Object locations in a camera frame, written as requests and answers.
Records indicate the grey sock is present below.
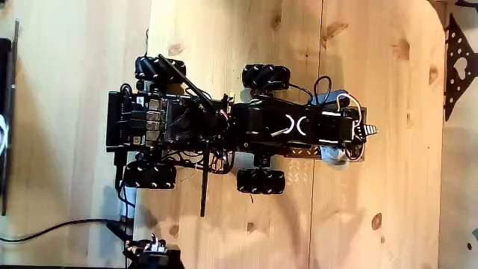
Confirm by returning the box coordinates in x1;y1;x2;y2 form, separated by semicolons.
320;145;351;170

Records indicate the black mecanum wheel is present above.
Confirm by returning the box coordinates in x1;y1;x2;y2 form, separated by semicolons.
240;64;292;92
235;167;287;196
133;55;187;84
122;160;178;190

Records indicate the pale blue patterned cloth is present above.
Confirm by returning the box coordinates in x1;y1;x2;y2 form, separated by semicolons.
438;0;478;269

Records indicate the black antenna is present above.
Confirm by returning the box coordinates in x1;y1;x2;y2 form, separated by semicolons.
156;53;217;108
199;140;211;218

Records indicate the black flat device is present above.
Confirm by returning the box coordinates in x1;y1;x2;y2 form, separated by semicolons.
0;20;20;217

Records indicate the red and white servo wire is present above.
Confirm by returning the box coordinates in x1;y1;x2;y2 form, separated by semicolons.
335;92;366;161

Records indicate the black oval camera box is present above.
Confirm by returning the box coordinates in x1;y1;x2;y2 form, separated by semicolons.
310;88;349;108

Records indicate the black camera cable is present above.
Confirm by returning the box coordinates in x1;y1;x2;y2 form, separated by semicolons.
287;75;334;105

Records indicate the black perforated bracket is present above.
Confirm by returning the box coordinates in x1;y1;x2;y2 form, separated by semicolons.
443;13;478;123

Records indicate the black power cable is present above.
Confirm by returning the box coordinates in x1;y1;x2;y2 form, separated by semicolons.
0;217;130;244

